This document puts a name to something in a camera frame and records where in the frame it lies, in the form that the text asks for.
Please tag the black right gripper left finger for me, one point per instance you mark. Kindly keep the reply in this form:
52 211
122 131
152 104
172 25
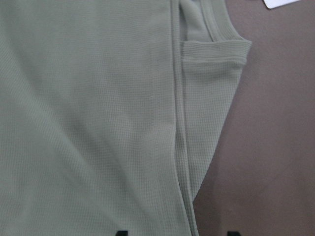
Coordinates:
122 233

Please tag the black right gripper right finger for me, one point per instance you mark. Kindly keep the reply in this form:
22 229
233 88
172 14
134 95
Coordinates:
232 233

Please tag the green long-sleeve shirt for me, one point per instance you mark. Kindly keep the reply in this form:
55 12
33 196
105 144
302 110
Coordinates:
110 113

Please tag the white shirt price tag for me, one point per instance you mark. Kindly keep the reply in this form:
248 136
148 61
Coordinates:
271 4

